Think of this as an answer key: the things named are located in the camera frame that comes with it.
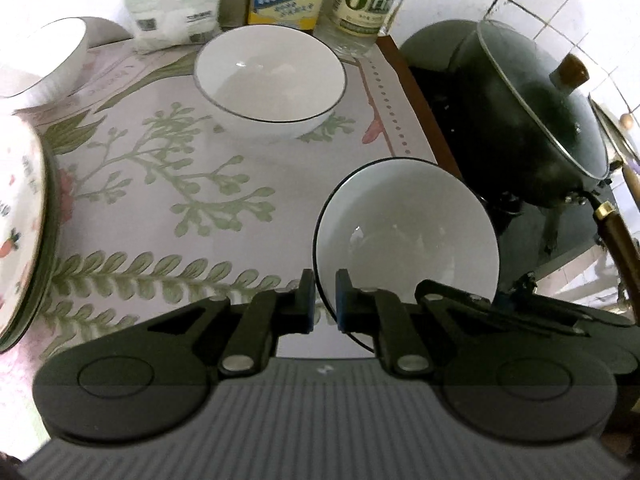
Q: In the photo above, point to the black gas stove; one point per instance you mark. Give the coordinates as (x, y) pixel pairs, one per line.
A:
(550, 240)

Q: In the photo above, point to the large white bowl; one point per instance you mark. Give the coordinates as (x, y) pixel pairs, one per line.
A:
(40, 60)

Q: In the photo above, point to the small white bowl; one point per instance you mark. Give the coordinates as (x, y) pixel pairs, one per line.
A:
(405, 240)

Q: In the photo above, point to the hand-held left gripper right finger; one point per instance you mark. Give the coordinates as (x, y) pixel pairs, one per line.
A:
(344, 302)

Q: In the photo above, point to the white plate with sun print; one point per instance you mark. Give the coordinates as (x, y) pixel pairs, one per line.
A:
(52, 255)

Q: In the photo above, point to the floral tablecloth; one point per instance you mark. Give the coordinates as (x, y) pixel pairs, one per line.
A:
(200, 185)

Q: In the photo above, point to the black wok with glass lid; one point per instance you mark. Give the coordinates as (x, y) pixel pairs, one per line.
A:
(525, 115)

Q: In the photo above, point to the medium white bowl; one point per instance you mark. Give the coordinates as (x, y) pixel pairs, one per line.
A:
(270, 85)

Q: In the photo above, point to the clear plastic bag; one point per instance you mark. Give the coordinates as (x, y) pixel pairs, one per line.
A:
(170, 5)

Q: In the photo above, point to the clear vinegar bottle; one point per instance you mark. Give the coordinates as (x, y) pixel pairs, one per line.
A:
(365, 5)

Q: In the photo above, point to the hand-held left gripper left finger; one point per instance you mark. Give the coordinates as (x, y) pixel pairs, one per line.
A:
(308, 302)

